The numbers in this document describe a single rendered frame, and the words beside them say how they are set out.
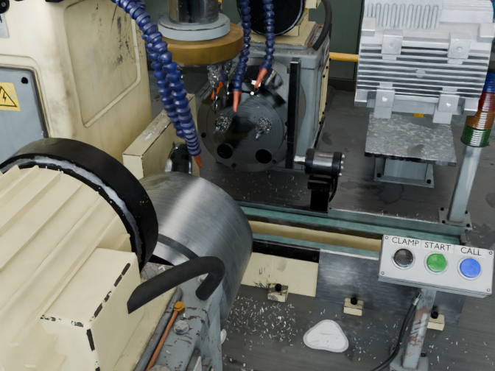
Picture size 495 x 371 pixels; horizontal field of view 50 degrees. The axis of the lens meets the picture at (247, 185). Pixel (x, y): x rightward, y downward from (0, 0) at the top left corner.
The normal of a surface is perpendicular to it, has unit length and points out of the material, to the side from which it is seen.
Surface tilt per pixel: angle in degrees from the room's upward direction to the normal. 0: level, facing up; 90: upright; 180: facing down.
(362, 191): 0
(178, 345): 0
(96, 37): 90
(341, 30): 90
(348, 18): 90
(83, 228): 49
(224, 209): 43
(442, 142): 0
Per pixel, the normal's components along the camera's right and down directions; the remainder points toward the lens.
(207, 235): 0.62, -0.57
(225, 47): 0.64, 0.41
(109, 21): 0.97, 0.13
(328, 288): -0.25, 0.52
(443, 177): 0.00, -0.84
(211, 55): 0.36, 0.50
